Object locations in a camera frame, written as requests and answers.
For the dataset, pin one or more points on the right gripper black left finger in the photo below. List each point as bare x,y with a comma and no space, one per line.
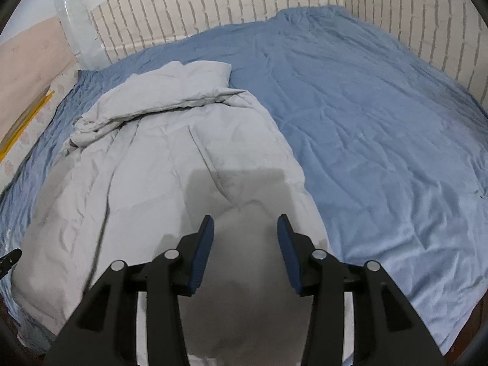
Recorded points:
102,329

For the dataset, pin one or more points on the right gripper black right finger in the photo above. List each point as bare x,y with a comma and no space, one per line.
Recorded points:
387,329

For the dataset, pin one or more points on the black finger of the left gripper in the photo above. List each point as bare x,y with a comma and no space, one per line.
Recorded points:
8,261

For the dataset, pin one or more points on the light grey puffer jacket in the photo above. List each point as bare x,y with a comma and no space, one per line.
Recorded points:
142,168

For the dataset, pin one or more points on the blue bed sheet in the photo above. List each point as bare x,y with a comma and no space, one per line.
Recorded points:
393,150

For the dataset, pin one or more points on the pink padded headboard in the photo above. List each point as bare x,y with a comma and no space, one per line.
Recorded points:
29,63

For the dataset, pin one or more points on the clear plastic sheet roll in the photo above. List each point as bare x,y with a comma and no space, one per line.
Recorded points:
81,35

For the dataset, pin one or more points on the wooden bed frame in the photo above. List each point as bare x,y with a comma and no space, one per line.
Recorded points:
476,320

